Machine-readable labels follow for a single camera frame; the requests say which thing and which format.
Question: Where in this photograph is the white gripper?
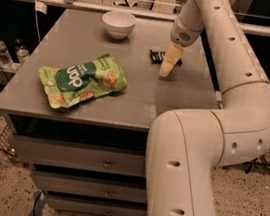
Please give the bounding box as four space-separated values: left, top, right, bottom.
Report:
158 15 204 77

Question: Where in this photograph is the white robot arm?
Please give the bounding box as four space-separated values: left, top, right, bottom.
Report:
145 0 270 216

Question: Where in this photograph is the white ceramic bowl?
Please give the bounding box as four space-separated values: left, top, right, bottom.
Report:
102 11 137 40

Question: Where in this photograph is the green snack bag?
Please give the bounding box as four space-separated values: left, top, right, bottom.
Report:
38 54 128 109

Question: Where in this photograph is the grey drawer cabinet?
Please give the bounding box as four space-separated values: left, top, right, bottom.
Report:
0 9 217 216

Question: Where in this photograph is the clear water bottle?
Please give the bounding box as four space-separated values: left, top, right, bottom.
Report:
14 39 30 65
0 39 14 70

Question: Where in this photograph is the metal frame rail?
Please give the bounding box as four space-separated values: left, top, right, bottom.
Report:
18 0 270 37

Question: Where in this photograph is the wire basket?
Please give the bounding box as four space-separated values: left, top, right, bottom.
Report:
0 126 20 162

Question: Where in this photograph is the blue strap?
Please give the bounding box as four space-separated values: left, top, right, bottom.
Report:
24 188 50 216

